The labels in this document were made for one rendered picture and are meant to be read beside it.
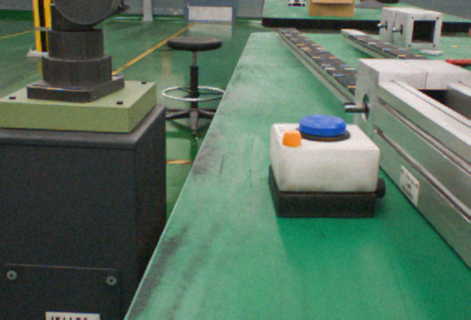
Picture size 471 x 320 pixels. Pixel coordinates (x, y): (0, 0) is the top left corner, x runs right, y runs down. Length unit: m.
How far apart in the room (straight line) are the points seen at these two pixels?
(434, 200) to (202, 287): 0.20
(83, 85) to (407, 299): 0.51
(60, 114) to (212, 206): 0.30
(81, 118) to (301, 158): 0.35
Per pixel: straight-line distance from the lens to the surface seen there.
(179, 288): 0.38
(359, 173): 0.48
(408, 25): 1.62
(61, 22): 0.78
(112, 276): 0.77
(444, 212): 0.47
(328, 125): 0.49
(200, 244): 0.44
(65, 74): 0.77
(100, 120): 0.73
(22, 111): 0.76
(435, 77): 0.65
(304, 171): 0.47
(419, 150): 0.52
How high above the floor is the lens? 0.97
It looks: 16 degrees down
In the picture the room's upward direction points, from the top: 1 degrees clockwise
